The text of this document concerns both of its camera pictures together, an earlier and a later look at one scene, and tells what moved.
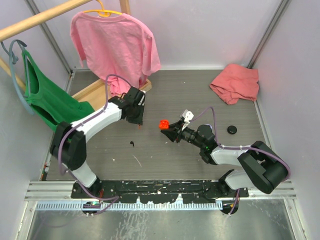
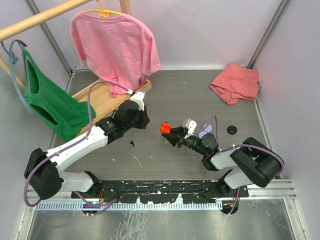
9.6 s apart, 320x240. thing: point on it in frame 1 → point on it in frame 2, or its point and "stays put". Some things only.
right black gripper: (175, 133) → (174, 138)
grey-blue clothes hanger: (13, 60) stays put
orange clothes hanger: (102, 13) stays put
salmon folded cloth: (234, 81) stays put
